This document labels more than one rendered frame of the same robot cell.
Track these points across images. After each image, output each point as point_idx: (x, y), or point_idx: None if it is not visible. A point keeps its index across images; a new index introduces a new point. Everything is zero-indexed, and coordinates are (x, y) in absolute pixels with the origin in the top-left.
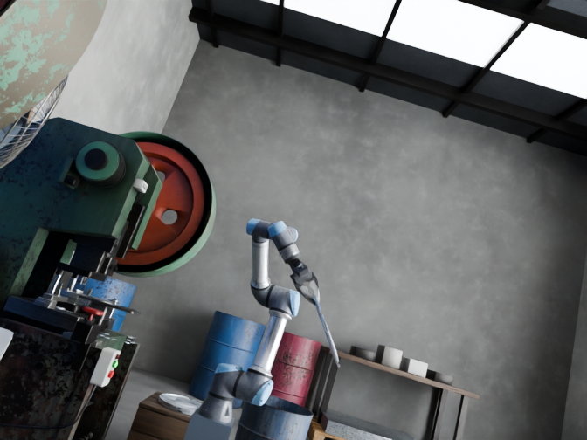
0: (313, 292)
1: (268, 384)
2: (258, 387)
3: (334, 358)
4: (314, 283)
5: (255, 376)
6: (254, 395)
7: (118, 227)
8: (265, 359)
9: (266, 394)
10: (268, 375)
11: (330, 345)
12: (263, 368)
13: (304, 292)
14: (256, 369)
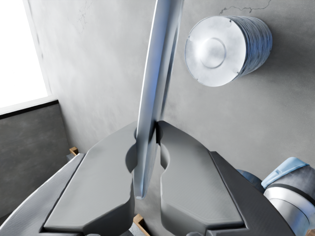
0: (134, 167)
1: (280, 170)
2: (301, 171)
3: (168, 89)
4: (73, 197)
5: (309, 190)
6: (307, 165)
7: None
8: (285, 216)
9: (279, 166)
10: (277, 186)
11: (178, 29)
12: (289, 200)
13: (204, 166)
14: (308, 202)
